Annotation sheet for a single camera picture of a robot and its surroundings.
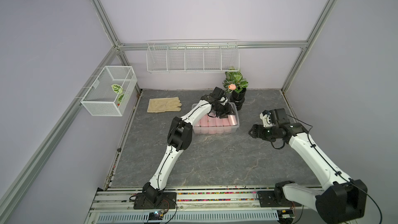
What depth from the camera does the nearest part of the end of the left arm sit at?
826 mm

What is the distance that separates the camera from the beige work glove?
1.11m

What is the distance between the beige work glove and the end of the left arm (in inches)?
13.2
